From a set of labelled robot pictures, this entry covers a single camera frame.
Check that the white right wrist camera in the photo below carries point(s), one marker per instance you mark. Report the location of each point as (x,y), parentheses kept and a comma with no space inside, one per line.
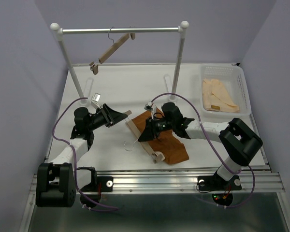
(151,108)

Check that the brown boxer underwear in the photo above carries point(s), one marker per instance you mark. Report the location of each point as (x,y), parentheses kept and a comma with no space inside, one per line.
(173,150)

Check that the beige underwear in basket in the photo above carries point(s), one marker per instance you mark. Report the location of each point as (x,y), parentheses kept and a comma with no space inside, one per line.
(216,97)

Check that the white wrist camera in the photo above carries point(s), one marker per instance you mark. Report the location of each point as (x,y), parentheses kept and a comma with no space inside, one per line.
(151,108)
(94,102)

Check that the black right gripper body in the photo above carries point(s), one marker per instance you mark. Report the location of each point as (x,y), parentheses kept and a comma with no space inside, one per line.
(163,124)

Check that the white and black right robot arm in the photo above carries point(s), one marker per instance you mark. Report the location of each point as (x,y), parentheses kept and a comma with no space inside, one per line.
(239,140)

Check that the wooden clip hanger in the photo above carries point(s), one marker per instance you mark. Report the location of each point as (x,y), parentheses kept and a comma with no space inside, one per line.
(94,66)
(155,155)

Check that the white plastic basket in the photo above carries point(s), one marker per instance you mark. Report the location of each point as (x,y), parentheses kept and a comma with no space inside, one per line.
(234,80)

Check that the white metal clothes rack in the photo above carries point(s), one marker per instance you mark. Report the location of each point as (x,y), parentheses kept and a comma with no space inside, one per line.
(115,34)

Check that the aluminium mounting rail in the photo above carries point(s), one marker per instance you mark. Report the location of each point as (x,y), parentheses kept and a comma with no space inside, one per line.
(180,181)

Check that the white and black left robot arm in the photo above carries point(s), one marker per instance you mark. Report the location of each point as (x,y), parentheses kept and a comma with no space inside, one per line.
(61,179)

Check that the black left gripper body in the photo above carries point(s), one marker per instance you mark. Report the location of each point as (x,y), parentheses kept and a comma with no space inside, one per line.
(100,119)

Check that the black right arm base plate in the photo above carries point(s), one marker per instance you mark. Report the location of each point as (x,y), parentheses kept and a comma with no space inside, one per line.
(216,183)

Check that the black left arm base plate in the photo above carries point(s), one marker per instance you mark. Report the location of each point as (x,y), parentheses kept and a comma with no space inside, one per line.
(100,185)

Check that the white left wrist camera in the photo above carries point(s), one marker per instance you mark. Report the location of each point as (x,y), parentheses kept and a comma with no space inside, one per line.
(94,102)

